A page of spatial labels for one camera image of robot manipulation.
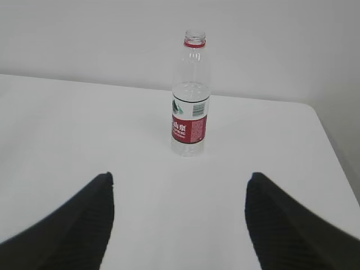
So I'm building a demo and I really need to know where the clear water bottle red label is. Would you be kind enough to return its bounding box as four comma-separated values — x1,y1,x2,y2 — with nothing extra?
172,30,210,157

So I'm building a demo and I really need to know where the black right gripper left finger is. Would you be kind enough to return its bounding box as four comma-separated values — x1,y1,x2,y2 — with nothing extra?
1,172,115,269

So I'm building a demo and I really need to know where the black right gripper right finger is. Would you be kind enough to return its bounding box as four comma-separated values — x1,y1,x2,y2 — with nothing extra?
245,172,359,269

